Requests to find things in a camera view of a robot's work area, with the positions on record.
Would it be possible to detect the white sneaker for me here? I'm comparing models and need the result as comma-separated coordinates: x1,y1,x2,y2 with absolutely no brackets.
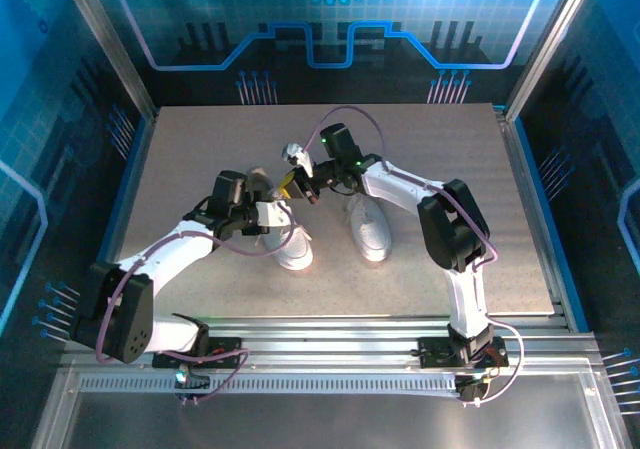
247,166,315,272
344,193,394,263

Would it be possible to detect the grey metal panel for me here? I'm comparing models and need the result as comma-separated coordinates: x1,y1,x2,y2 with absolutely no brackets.
32,363,631,449

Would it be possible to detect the aluminium rail frame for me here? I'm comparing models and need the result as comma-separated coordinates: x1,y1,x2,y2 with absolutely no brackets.
62,313,609,370

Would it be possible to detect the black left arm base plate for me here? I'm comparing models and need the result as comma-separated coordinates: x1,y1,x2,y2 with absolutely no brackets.
152,336,245,370

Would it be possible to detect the aluminium side rail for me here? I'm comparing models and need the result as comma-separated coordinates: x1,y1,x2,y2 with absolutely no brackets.
492,104,574,320

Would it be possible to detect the aluminium frame post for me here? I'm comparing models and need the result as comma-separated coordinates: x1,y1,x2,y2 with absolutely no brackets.
54,0,160,120
503,0,601,123

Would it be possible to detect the slotted grey cable duct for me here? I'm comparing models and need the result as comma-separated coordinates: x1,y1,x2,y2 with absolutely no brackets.
78,372,459,396

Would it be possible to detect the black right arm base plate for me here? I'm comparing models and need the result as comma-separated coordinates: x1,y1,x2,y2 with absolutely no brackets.
417,336,510,369

